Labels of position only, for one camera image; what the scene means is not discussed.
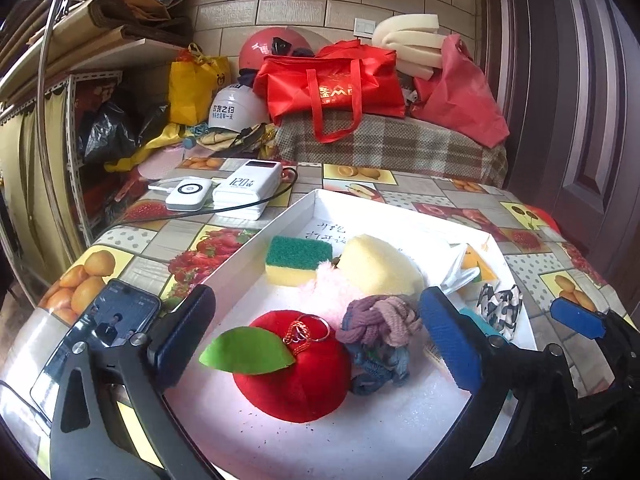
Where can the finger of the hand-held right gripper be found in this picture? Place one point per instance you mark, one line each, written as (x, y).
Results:
(575, 312)

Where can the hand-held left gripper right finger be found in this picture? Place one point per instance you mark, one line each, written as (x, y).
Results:
(450, 340)

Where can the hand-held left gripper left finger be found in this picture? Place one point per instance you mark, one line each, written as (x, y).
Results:
(185, 340)

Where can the black white patterned cloth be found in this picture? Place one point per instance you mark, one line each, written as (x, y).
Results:
(500, 310)

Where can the blue denim scrunchie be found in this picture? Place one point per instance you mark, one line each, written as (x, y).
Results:
(380, 365)

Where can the green yellow scouring sponge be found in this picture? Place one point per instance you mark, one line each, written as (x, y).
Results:
(480, 267)
(295, 255)

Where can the large yellow sponge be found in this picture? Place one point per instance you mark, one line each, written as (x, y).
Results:
(380, 265)

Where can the red apple plush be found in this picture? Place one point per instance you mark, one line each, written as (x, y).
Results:
(290, 380)

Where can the pink fluffy plush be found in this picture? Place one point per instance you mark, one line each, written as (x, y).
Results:
(325, 290)

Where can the white shallow tray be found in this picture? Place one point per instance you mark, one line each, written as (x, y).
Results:
(380, 217)

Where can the black smartphone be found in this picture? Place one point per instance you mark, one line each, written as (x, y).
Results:
(125, 305)

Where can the fruit print tablecloth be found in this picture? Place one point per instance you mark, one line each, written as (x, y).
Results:
(150, 245)

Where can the white foam sheet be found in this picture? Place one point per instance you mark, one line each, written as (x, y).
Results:
(390, 435)

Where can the large white power bank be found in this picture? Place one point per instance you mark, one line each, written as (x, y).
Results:
(245, 185)

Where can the pink round mat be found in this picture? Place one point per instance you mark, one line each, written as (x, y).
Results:
(160, 165)

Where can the yellow plastic cloth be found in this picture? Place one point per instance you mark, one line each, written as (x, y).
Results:
(150, 147)

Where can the brown panelled door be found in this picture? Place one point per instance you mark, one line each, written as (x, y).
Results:
(590, 110)

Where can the plaid cloth cover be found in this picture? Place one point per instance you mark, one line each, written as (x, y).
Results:
(390, 145)

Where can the white metal rack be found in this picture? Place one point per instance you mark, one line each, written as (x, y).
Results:
(75, 150)

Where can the black plastic bag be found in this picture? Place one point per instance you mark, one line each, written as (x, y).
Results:
(107, 130)

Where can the beige curtain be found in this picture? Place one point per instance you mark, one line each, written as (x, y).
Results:
(30, 175)

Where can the white helmet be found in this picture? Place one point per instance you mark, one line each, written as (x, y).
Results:
(235, 110)

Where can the pinkish red fabric bag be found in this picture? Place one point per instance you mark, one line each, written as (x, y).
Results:
(460, 100)

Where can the yellow shopping bag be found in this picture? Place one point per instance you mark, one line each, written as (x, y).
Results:
(192, 85)

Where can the red tote bag gold print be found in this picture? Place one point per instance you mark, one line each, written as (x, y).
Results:
(335, 85)

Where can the red helmet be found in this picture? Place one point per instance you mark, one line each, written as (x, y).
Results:
(255, 50)

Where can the folded white foam pad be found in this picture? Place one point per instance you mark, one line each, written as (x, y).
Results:
(405, 35)

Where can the curved metal pipe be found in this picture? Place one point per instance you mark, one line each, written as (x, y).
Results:
(44, 60)

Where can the stack of wooden boards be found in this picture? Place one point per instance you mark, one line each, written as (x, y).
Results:
(65, 45)

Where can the brown folded cardboard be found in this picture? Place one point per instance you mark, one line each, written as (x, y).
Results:
(140, 10)

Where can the white wall switch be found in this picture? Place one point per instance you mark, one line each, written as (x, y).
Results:
(365, 27)

